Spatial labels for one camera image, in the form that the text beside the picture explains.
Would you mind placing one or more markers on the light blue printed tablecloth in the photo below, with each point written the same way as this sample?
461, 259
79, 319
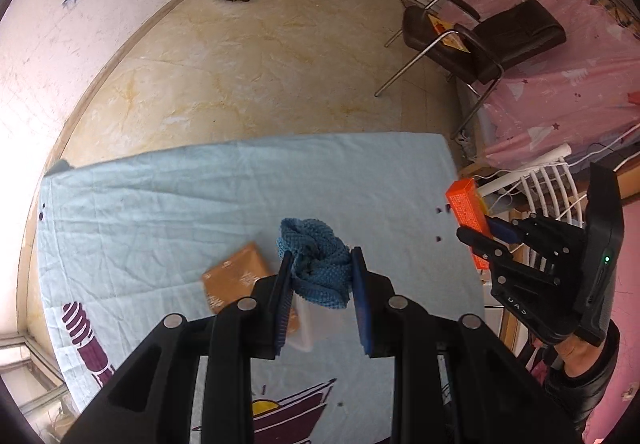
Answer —
150, 204

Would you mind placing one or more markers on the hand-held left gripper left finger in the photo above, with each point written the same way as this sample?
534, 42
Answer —
282, 304

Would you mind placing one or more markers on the white drying rack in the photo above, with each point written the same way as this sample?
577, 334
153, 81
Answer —
525, 168

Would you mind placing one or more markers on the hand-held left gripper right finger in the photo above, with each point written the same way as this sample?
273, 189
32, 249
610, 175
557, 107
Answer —
360, 304

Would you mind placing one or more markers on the black armchair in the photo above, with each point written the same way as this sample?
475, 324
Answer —
515, 28

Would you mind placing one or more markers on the orange box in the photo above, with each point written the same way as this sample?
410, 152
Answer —
465, 204

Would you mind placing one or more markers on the orange book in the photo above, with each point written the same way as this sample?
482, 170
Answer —
450, 36

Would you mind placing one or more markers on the white slatted rack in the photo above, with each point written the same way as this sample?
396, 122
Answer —
547, 184

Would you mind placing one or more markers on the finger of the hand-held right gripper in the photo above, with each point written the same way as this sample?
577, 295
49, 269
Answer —
502, 229
475, 241

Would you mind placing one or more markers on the person's right forearm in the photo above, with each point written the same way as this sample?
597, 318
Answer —
580, 389

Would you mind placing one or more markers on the clear plastic box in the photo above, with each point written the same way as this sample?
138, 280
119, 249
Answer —
306, 329

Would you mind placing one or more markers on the brown paper packet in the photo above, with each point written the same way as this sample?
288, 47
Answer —
235, 274

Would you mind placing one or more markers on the blue knitted rag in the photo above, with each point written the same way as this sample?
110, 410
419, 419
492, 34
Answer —
315, 264

